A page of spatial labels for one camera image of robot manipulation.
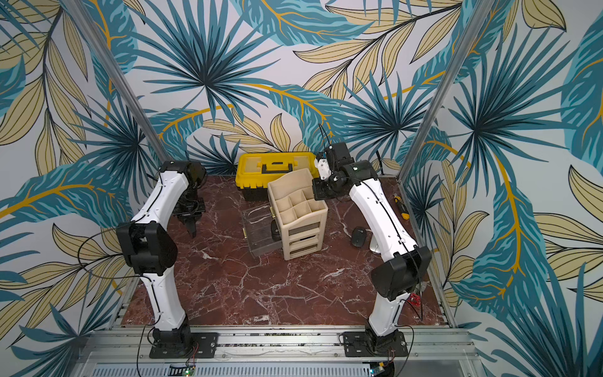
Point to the red small object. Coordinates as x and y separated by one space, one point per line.
415 300

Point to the white computer mouse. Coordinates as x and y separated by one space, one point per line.
373 246

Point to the yellow black screwdriver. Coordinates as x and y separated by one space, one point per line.
404 212

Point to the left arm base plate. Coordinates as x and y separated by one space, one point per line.
170 344

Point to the right aluminium corner post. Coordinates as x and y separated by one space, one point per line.
470 33

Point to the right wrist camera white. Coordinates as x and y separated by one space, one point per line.
323 168

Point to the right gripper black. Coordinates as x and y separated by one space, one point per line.
320 188

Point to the left aluminium corner post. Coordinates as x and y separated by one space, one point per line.
108 28

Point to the black computer mouse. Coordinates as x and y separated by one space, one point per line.
275 230
358 237

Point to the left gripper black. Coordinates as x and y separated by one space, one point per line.
196 214

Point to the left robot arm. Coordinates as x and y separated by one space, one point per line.
151 252

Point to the aluminium corner post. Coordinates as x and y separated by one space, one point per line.
108 28
470 33

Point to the beige drawer organizer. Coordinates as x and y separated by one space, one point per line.
300 218

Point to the yellow black toolbox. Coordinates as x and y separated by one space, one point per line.
256 170

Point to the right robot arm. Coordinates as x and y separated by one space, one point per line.
404 261

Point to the aluminium front rail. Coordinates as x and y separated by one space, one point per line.
325 350

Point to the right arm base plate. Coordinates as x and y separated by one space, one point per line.
365 344

